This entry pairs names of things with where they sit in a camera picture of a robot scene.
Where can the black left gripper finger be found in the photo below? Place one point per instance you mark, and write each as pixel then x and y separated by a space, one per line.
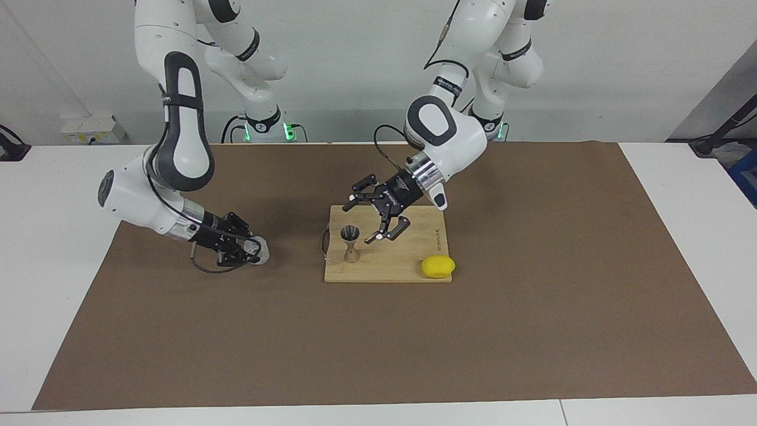
pixel 364 190
pixel 397 222

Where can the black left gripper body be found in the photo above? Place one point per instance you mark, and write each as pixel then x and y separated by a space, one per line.
pixel 402 189

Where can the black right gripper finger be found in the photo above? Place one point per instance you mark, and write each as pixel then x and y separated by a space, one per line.
pixel 239 226
pixel 236 256

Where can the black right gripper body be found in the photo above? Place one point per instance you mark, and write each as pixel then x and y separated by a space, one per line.
pixel 213 232

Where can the steel double jigger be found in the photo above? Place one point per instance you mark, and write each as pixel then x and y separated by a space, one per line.
pixel 352 255

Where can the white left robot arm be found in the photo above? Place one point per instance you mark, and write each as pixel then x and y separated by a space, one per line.
pixel 461 136

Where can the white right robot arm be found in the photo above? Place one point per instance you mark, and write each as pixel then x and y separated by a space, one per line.
pixel 183 136

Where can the yellow lemon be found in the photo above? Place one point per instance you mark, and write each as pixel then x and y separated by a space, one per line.
pixel 437 266

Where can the brown table mat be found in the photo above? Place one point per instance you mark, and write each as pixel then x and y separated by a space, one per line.
pixel 378 343

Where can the black stand leg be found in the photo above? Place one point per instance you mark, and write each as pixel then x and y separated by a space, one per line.
pixel 718 131

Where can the blue crate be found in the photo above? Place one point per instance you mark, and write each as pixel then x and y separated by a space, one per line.
pixel 746 177

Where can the white wall outlet box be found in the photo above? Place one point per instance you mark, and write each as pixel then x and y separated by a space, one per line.
pixel 94 129

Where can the black clamp mount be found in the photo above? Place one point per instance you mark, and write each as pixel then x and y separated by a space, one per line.
pixel 12 149

